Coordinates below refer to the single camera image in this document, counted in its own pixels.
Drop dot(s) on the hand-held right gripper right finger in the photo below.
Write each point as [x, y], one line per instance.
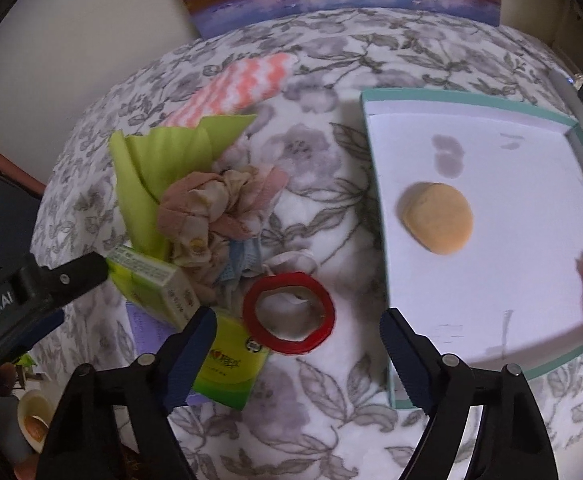
[404, 360]

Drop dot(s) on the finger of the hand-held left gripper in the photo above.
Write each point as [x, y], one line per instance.
[41, 330]
[69, 275]

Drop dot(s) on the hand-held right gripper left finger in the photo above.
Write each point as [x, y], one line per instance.
[191, 355]

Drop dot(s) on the green tissue packet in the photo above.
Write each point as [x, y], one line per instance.
[226, 365]
[146, 280]

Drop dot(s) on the purple packet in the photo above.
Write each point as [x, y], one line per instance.
[144, 332]

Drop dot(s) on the blue face mask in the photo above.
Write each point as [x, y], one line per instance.
[241, 260]

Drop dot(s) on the beige pink cloth bundle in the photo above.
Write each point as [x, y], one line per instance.
[206, 205]

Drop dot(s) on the light green cloth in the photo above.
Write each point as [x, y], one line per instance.
[166, 155]

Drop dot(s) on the white tray with teal rim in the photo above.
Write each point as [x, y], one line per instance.
[496, 160]

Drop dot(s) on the pink white chevron cloth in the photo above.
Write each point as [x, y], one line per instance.
[241, 85]

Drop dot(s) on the white cup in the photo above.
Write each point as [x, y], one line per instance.
[34, 420]

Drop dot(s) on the grey floral blanket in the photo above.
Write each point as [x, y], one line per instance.
[321, 420]

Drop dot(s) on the reddish brown bar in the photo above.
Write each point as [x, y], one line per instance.
[14, 167]

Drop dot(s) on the round orange puff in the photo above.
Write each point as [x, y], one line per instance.
[439, 217]

